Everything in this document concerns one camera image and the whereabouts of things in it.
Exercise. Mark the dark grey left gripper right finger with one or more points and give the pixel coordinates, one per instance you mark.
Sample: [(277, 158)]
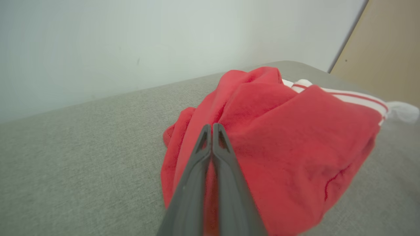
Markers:
[(234, 196)]

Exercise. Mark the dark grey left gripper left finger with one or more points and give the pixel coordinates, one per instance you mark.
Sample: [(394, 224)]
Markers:
[(188, 196)]

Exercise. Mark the white translucent plastic bag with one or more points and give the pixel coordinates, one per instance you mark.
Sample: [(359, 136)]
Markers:
[(405, 111)]

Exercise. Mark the red shirt with striped cuffs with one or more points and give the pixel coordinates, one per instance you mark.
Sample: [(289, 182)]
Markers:
[(288, 150)]

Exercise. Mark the grey fabric sofa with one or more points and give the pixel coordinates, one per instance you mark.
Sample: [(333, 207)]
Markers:
[(82, 164)]

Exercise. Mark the beige wooden board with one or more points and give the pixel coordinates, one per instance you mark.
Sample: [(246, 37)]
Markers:
[(387, 49)]

